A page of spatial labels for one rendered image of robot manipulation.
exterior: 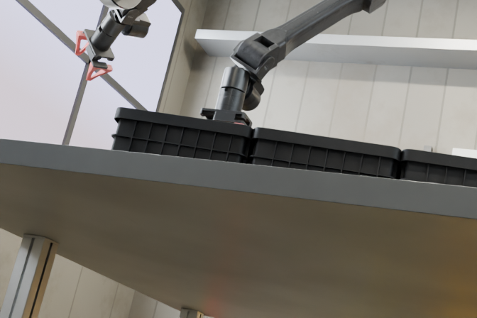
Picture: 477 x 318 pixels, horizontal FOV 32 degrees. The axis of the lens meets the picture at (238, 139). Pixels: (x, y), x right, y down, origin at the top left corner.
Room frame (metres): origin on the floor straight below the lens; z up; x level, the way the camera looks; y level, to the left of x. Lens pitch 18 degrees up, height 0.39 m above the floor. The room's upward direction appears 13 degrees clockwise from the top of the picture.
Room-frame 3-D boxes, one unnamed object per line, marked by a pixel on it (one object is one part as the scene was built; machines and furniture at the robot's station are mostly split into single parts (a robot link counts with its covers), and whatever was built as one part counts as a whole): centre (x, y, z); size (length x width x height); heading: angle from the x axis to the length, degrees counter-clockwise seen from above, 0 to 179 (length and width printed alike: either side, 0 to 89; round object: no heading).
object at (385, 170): (1.75, -0.21, 0.87); 0.40 x 0.30 x 0.11; 166
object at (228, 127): (1.82, 0.08, 0.92); 0.40 x 0.30 x 0.02; 166
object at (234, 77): (1.71, 0.03, 1.06); 0.07 x 0.06 x 0.07; 157
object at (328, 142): (1.75, -0.21, 0.92); 0.40 x 0.30 x 0.02; 166
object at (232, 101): (1.70, 0.04, 1.00); 0.10 x 0.07 x 0.07; 69
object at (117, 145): (1.82, 0.08, 0.87); 0.40 x 0.30 x 0.11; 166
